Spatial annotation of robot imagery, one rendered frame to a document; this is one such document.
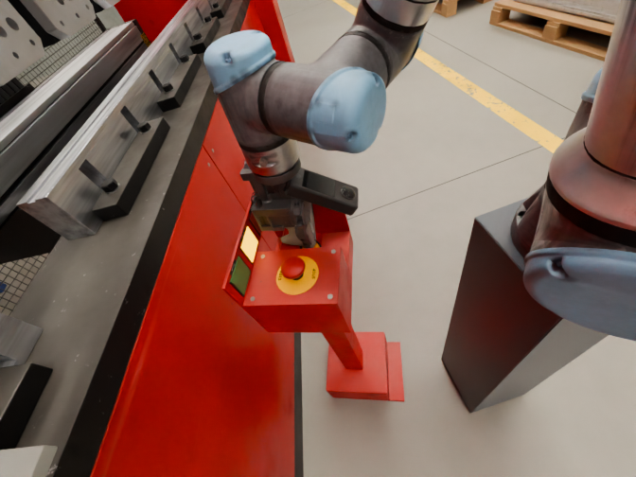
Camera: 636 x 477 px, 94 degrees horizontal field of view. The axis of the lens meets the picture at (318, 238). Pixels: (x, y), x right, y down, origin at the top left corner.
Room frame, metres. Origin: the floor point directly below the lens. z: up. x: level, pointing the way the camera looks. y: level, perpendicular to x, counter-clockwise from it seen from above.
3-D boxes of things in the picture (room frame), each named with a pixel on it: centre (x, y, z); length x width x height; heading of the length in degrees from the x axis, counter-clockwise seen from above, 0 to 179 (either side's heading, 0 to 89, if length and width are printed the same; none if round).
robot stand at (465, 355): (0.16, -0.33, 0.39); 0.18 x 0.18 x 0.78; 87
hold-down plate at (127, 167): (0.63, 0.29, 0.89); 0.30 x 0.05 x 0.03; 166
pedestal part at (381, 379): (0.32, 0.02, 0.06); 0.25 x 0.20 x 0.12; 67
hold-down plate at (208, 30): (1.41, 0.09, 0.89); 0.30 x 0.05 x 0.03; 166
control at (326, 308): (0.33, 0.04, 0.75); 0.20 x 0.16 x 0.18; 157
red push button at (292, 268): (0.28, 0.05, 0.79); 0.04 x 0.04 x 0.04
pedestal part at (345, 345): (0.33, 0.04, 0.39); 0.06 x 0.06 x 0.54; 67
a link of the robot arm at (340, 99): (0.30, -0.07, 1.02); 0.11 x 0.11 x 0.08; 39
